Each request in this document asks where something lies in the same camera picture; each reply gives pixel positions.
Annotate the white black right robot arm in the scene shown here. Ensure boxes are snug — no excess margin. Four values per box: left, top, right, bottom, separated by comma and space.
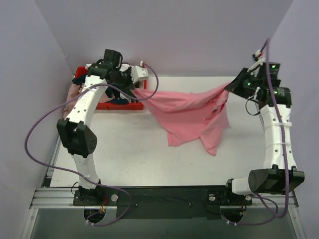
222, 62, 305, 204

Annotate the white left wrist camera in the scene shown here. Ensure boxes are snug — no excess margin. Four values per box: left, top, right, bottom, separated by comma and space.
131, 61, 149, 83

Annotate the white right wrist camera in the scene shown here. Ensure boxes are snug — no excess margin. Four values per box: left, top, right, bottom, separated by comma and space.
250, 49, 266, 73

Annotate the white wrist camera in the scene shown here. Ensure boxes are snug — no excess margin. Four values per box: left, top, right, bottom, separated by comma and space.
250, 49, 266, 73
131, 61, 149, 83

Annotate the pink t shirt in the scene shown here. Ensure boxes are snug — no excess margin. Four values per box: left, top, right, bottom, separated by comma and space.
133, 84, 229, 156

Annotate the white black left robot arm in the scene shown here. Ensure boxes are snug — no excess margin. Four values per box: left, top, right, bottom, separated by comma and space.
57, 49, 136, 205

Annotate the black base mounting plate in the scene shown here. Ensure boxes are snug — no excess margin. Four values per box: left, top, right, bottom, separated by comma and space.
73, 185, 252, 222

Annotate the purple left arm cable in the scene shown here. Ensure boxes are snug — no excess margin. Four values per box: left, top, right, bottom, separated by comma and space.
25, 62, 160, 227

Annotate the navy blue t shirt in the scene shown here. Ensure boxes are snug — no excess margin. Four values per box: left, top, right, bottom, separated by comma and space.
72, 74, 131, 105

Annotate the red plastic bin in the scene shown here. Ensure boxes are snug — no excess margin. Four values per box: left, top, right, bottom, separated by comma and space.
75, 66, 144, 111

